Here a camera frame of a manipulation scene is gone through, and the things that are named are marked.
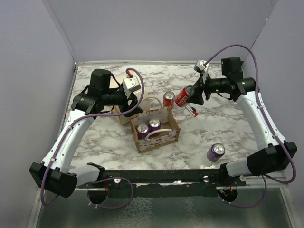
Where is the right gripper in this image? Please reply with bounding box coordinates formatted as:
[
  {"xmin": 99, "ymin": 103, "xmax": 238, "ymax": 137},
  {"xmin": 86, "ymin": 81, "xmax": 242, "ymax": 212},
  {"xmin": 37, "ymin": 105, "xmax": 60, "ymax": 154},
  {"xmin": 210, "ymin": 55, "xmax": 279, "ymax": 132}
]
[{"xmin": 187, "ymin": 72, "xmax": 229, "ymax": 105}]

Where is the red coca-cola can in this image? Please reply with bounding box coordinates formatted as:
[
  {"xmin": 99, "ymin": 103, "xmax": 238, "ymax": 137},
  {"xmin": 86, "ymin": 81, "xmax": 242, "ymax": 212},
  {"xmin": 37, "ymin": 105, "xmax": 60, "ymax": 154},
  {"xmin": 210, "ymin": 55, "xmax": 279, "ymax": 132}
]
[
  {"xmin": 175, "ymin": 85, "xmax": 195, "ymax": 107},
  {"xmin": 163, "ymin": 91, "xmax": 175, "ymax": 109}
]

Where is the purple Fanta can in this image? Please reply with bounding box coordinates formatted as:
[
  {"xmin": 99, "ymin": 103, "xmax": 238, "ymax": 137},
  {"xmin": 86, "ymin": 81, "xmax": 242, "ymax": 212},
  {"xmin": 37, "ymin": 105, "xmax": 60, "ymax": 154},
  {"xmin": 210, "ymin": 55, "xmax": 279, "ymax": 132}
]
[{"xmin": 137, "ymin": 123, "xmax": 150, "ymax": 139}]

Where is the purple soda can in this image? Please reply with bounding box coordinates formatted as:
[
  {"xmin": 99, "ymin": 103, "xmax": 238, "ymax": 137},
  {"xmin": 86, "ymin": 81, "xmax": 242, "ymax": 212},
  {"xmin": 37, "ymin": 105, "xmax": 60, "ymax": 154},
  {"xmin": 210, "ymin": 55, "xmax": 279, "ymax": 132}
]
[
  {"xmin": 148, "ymin": 118, "xmax": 162, "ymax": 133},
  {"xmin": 207, "ymin": 143, "xmax": 225, "ymax": 162}
]

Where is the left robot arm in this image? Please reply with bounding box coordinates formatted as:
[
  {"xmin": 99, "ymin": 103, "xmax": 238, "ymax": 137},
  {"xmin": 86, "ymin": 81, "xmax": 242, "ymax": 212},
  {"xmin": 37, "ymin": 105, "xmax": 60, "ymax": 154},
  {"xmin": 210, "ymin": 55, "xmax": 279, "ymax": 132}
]
[{"xmin": 29, "ymin": 68, "xmax": 144, "ymax": 198}]

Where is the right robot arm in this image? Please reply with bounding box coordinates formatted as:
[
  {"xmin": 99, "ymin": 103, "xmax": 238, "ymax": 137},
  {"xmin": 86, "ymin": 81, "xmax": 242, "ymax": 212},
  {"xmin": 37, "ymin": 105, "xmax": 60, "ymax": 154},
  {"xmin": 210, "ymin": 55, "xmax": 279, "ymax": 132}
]
[{"xmin": 187, "ymin": 57, "xmax": 297, "ymax": 186}]

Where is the black marker pen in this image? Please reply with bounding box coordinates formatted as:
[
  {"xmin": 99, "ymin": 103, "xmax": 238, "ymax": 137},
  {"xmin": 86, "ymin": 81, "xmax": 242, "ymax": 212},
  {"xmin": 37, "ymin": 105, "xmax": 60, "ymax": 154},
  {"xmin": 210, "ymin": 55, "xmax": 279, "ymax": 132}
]
[{"xmin": 186, "ymin": 106, "xmax": 194, "ymax": 114}]

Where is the upright red Coca-Cola can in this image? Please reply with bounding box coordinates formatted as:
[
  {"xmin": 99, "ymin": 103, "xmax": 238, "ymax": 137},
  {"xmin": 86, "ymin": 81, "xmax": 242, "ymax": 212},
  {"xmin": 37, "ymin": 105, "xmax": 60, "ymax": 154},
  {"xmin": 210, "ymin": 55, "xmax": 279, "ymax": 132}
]
[{"xmin": 163, "ymin": 91, "xmax": 175, "ymax": 109}]

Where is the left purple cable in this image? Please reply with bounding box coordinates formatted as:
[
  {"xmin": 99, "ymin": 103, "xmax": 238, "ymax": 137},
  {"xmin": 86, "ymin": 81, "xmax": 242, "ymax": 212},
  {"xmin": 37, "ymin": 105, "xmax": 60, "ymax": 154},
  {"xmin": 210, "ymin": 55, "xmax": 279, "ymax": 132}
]
[{"xmin": 40, "ymin": 68, "xmax": 145, "ymax": 210}]

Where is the purple cable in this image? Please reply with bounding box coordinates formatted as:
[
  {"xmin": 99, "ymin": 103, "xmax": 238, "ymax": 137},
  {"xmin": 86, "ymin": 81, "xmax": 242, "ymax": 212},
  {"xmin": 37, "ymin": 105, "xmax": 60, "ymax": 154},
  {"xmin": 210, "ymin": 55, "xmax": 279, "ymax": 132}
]
[
  {"xmin": 40, "ymin": 68, "xmax": 145, "ymax": 210},
  {"xmin": 201, "ymin": 44, "xmax": 296, "ymax": 209}
]

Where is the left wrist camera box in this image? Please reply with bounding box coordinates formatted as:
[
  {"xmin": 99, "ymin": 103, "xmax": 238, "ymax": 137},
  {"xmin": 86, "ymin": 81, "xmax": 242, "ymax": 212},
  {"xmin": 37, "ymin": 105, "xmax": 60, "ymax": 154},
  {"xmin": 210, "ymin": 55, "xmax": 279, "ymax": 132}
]
[{"xmin": 123, "ymin": 77, "xmax": 141, "ymax": 98}]

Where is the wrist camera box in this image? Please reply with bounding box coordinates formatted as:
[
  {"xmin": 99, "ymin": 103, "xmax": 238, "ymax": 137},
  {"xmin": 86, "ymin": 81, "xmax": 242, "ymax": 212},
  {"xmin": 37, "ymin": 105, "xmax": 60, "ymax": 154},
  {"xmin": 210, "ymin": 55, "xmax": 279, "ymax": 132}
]
[
  {"xmin": 123, "ymin": 77, "xmax": 141, "ymax": 98},
  {"xmin": 193, "ymin": 59, "xmax": 209, "ymax": 76}
]

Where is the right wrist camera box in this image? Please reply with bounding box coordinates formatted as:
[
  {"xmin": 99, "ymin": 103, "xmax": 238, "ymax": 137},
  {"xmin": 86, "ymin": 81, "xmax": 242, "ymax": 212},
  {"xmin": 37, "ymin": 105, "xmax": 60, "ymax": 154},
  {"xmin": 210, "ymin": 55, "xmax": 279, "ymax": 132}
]
[{"xmin": 193, "ymin": 59, "xmax": 209, "ymax": 76}]

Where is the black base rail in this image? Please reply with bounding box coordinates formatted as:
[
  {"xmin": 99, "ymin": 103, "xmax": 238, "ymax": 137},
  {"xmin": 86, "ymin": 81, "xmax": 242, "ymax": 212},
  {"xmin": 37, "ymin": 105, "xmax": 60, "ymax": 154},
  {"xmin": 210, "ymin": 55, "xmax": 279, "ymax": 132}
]
[{"xmin": 78, "ymin": 168, "xmax": 246, "ymax": 198}]

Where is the aluminium extrusion rail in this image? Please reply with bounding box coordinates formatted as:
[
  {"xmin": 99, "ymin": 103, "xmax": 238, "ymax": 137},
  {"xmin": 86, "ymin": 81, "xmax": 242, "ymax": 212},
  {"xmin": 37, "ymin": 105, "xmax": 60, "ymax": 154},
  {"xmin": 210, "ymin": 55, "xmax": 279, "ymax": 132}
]
[{"xmin": 240, "ymin": 171, "xmax": 288, "ymax": 189}]

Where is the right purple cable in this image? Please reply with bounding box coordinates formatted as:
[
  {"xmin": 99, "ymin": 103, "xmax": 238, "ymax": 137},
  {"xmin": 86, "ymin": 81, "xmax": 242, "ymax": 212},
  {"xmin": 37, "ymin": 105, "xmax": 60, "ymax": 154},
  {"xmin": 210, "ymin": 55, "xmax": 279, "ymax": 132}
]
[{"xmin": 201, "ymin": 44, "xmax": 296, "ymax": 209}]

